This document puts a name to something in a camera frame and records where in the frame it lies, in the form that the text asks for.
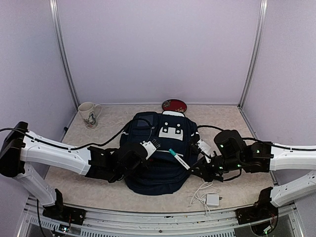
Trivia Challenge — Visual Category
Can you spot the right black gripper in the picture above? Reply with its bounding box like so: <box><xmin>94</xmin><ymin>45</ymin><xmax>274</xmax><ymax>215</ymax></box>
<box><xmin>188</xmin><ymin>155</ymin><xmax>244</xmax><ymax>183</ymax></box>

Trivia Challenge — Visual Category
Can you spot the teal pen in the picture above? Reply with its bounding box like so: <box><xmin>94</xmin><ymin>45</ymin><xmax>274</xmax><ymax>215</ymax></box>
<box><xmin>168</xmin><ymin>149</ymin><xmax>190</xmax><ymax>170</ymax></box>

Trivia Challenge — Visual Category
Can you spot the white charger cable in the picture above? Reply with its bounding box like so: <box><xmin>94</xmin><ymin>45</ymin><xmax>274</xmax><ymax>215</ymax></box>
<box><xmin>189</xmin><ymin>181</ymin><xmax>222</xmax><ymax>215</ymax></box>

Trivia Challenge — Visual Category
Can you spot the navy blue backpack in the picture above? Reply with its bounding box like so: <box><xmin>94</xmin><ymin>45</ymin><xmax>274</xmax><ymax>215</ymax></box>
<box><xmin>119</xmin><ymin>111</ymin><xmax>198</xmax><ymax>196</ymax></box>

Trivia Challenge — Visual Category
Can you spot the white charger adapter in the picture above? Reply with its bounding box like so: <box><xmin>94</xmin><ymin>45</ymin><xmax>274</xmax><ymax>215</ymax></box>
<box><xmin>205</xmin><ymin>194</ymin><xmax>220</xmax><ymax>207</ymax></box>

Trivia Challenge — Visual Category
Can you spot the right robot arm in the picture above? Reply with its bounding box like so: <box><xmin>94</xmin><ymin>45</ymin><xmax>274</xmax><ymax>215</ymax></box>
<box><xmin>188</xmin><ymin>130</ymin><xmax>316</xmax><ymax>219</ymax></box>

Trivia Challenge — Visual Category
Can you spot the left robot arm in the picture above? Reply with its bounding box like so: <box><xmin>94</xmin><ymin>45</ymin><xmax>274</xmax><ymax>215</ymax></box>
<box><xmin>0</xmin><ymin>121</ymin><xmax>159</xmax><ymax>220</ymax></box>

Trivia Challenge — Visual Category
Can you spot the red floral plate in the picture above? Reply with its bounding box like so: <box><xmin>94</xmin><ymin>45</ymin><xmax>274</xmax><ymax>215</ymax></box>
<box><xmin>161</xmin><ymin>99</ymin><xmax>187</xmax><ymax>113</ymax></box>

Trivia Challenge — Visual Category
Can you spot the white paper cup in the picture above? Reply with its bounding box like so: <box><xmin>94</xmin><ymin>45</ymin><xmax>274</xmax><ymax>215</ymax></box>
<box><xmin>78</xmin><ymin>102</ymin><xmax>102</xmax><ymax>129</ymax></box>

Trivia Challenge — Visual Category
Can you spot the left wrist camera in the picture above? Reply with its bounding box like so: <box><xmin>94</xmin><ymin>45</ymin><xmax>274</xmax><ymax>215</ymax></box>
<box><xmin>140</xmin><ymin>139</ymin><xmax>161</xmax><ymax>160</ymax></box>

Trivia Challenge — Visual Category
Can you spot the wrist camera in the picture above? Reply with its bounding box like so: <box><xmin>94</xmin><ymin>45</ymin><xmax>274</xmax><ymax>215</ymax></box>
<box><xmin>140</xmin><ymin>139</ymin><xmax>161</xmax><ymax>160</ymax></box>
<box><xmin>189</xmin><ymin>136</ymin><xmax>211</xmax><ymax>158</ymax></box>

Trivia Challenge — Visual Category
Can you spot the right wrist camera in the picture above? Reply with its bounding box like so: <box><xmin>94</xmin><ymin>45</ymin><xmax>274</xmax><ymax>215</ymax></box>
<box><xmin>189</xmin><ymin>136</ymin><xmax>211</xmax><ymax>158</ymax></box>

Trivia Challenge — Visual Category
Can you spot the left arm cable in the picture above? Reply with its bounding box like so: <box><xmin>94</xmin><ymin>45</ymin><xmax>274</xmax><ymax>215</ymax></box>
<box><xmin>86</xmin><ymin>123</ymin><xmax>154</xmax><ymax>149</ymax></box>

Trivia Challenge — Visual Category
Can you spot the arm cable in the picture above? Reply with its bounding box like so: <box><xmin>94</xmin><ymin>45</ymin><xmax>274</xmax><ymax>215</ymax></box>
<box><xmin>197</xmin><ymin>124</ymin><xmax>225</xmax><ymax>131</ymax></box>
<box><xmin>86</xmin><ymin>123</ymin><xmax>154</xmax><ymax>149</ymax></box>

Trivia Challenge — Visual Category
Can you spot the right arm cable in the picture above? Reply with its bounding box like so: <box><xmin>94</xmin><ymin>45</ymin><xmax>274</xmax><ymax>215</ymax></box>
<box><xmin>197</xmin><ymin>124</ymin><xmax>225</xmax><ymax>131</ymax></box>

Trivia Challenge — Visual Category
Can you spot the metal frame rail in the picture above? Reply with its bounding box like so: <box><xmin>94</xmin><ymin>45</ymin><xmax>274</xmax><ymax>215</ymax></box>
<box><xmin>15</xmin><ymin>197</ymin><xmax>255</xmax><ymax>237</ymax></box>

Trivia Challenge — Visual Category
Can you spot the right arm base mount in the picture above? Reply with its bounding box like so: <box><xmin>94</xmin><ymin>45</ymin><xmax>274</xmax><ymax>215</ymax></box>
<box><xmin>235</xmin><ymin>187</ymin><xmax>278</xmax><ymax>225</ymax></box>

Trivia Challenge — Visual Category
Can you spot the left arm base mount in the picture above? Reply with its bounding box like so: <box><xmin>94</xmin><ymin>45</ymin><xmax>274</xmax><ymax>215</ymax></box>
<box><xmin>42</xmin><ymin>189</ymin><xmax>86</xmax><ymax>226</ymax></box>

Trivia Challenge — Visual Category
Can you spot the right corner aluminium post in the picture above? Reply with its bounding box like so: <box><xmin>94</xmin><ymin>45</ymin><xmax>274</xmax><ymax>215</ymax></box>
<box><xmin>238</xmin><ymin>0</ymin><xmax>268</xmax><ymax>110</ymax></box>

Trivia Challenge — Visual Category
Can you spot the corner aluminium post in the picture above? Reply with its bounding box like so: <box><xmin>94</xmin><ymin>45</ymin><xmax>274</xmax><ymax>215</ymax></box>
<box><xmin>49</xmin><ymin>0</ymin><xmax>80</xmax><ymax>109</ymax></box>
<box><xmin>238</xmin><ymin>0</ymin><xmax>268</xmax><ymax>110</ymax></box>

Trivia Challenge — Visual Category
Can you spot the left corner aluminium post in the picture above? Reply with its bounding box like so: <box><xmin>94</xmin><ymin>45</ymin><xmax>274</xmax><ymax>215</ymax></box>
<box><xmin>49</xmin><ymin>0</ymin><xmax>80</xmax><ymax>109</ymax></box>

